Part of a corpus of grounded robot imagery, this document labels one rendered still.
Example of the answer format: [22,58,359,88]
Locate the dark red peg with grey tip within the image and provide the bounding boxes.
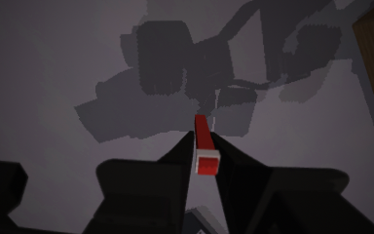
[195,114,221,176]

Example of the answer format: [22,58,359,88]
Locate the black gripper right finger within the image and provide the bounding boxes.
[210,132,350,234]

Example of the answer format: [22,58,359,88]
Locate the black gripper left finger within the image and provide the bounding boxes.
[95,131,195,234]

